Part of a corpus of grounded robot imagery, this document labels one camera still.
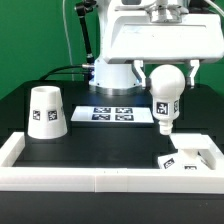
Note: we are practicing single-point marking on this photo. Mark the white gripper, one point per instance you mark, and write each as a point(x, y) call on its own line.
point(128, 36)

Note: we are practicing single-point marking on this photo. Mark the white lamp bulb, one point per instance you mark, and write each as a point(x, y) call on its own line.
point(167, 85)

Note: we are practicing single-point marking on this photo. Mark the white lamp base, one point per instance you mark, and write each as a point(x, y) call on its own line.
point(187, 156)

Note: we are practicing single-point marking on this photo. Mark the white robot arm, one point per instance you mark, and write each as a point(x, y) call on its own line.
point(118, 79)

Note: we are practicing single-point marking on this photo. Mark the white lamp shade cone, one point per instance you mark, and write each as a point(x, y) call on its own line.
point(46, 115)

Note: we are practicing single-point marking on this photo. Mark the white marker tag plate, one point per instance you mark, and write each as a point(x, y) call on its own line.
point(112, 114)

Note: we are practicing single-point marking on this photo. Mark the white U-shaped fence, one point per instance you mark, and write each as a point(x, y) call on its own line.
point(209, 181)

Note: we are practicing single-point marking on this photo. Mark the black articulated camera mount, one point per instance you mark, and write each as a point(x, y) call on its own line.
point(82, 9)

